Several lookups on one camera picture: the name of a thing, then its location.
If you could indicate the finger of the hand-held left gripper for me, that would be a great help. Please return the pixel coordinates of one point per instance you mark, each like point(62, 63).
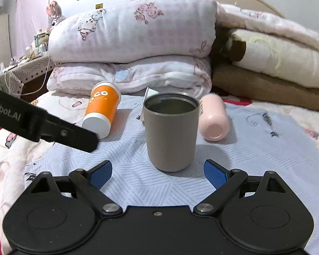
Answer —
point(77, 136)

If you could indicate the pale pink printed blanket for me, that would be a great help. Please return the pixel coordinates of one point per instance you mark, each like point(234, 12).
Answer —
point(268, 24)

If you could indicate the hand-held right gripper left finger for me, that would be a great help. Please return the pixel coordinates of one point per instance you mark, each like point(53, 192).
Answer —
point(101, 176)

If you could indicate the cartoon printed bed sheet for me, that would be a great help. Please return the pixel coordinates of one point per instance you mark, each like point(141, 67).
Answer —
point(5, 164)

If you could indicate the cluttered bedside table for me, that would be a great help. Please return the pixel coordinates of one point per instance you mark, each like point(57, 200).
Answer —
point(29, 70)

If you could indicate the orange paper cup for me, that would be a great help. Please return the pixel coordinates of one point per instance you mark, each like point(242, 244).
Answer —
point(103, 106)

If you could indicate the pink checked folded quilt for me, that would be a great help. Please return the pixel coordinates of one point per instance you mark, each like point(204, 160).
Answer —
point(148, 32)

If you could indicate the yellow wall tag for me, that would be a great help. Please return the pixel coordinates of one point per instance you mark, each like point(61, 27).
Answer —
point(99, 5)

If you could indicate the grey cup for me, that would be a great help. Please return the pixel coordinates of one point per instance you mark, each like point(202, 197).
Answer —
point(170, 140)

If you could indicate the pink bottle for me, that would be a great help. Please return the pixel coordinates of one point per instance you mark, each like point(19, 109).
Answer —
point(214, 119)

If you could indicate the pink white fleece quilt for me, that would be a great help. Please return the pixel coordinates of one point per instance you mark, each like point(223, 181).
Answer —
point(154, 74)

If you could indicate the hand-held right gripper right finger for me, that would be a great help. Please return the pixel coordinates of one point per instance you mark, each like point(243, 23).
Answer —
point(215, 175)

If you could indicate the plush toy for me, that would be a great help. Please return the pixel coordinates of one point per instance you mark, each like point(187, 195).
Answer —
point(54, 12)

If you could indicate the pale blue patterned cloth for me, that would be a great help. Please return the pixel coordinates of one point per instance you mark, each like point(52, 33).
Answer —
point(260, 148)

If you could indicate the pink curtain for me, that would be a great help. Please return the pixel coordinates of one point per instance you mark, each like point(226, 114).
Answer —
point(32, 18)

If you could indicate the cream folded blanket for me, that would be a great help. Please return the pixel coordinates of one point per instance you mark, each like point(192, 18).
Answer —
point(287, 61)

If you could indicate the brown folded blanket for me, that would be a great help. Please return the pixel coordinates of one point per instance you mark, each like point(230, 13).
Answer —
point(255, 85)

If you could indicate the white flat object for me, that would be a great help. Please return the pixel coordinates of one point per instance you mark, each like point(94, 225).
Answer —
point(148, 93)

